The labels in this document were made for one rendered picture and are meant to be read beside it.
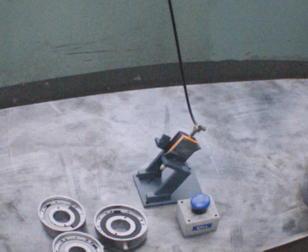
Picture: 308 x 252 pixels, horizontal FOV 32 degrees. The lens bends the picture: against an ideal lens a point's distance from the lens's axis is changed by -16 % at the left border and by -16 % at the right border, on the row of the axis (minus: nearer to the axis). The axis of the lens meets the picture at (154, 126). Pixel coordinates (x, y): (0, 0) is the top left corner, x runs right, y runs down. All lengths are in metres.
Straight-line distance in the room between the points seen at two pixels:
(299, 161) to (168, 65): 1.64
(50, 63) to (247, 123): 1.50
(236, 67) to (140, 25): 0.58
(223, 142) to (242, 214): 0.24
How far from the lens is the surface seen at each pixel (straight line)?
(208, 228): 1.18
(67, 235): 1.13
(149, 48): 2.86
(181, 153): 1.21
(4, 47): 2.72
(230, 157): 1.37
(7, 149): 1.38
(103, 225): 1.15
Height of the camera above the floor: 1.69
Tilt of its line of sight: 38 degrees down
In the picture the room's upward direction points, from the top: 3 degrees clockwise
